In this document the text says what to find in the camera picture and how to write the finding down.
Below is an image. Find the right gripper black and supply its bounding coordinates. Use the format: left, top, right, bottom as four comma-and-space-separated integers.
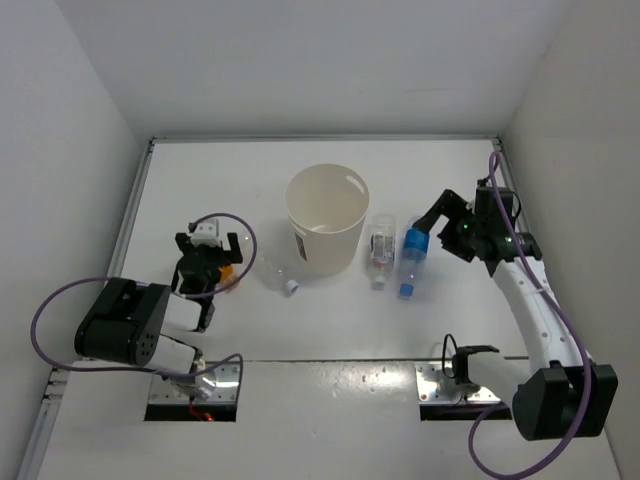
413, 190, 484, 263

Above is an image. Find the blue label plastic bottle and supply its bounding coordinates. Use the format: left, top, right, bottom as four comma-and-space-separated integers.
399, 216, 430, 299

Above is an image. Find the clear bottle white cap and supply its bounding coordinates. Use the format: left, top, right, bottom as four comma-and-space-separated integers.
367, 213, 396, 290

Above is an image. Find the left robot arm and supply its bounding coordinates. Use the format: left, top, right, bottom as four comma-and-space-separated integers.
74, 223, 243, 401

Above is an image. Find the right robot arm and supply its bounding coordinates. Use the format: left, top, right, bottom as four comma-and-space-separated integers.
413, 186, 618, 441

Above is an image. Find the white round plastic bin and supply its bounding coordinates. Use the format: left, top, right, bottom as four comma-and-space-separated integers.
285, 164, 370, 277

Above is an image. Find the orange juice bottle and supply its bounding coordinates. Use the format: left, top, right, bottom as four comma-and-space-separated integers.
217, 265, 239, 292

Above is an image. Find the clear bottle blue-white cap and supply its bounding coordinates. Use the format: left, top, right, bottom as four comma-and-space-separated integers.
238, 230, 299, 297

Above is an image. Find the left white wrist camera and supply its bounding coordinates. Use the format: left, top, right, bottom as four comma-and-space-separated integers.
189, 218, 221, 247

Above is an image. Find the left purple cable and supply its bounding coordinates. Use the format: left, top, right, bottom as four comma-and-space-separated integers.
30, 213, 259, 374

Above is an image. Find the aluminium frame rail right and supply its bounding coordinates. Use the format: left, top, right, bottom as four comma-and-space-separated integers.
491, 136, 529, 231

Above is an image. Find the aluminium frame rail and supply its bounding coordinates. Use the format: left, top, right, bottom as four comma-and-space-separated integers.
151, 133, 499, 144
491, 136, 529, 231
16, 137, 158, 479

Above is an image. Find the aluminium frame rail back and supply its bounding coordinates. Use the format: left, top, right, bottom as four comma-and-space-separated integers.
151, 133, 499, 144

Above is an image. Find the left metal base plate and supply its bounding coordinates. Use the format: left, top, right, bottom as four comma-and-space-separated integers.
148, 362, 241, 406

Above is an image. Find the metal base plate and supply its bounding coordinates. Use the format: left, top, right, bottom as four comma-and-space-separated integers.
414, 361, 500, 406
148, 362, 241, 406

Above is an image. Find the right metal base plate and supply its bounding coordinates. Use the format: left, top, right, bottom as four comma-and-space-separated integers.
414, 361, 500, 406

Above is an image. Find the aluminium frame rail left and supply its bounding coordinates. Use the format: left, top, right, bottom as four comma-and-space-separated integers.
16, 137, 158, 479

